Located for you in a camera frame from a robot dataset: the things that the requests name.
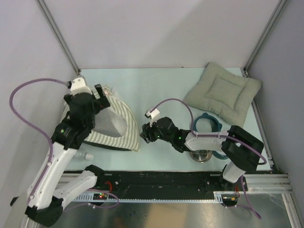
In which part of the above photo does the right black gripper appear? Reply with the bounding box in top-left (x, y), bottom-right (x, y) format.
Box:
top-left (140, 116), bottom-right (172, 143)

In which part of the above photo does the striped green white pet tent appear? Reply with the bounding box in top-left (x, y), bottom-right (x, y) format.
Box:
top-left (62, 84), bottom-right (141, 152)

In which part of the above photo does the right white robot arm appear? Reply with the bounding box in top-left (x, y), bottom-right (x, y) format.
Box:
top-left (140, 117), bottom-right (266, 190)

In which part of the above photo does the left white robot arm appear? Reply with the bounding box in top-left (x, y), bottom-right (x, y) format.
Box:
top-left (5, 81), bottom-right (110, 228)

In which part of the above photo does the stainless steel bowl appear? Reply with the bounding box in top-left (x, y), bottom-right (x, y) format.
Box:
top-left (189, 150), bottom-right (212, 163)

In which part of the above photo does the teal double bowl stand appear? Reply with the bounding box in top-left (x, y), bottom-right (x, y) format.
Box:
top-left (193, 113), bottom-right (228, 162)

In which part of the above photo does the green checked cushion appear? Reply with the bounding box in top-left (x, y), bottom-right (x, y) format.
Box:
top-left (183, 62), bottom-right (262, 127)

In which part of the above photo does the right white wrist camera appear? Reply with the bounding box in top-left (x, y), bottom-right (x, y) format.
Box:
top-left (145, 108), bottom-right (160, 127)

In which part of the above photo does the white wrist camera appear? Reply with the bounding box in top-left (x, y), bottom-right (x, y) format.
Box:
top-left (66, 76), bottom-right (93, 95)
top-left (145, 108), bottom-right (160, 127)

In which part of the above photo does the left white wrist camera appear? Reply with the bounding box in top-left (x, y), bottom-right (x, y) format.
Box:
top-left (66, 76), bottom-right (93, 95)

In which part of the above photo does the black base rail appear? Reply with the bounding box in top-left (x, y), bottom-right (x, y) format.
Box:
top-left (78, 170), bottom-right (247, 201)

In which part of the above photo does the white slotted cable duct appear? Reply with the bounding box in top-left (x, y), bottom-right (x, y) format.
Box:
top-left (73, 192), bottom-right (237, 204)

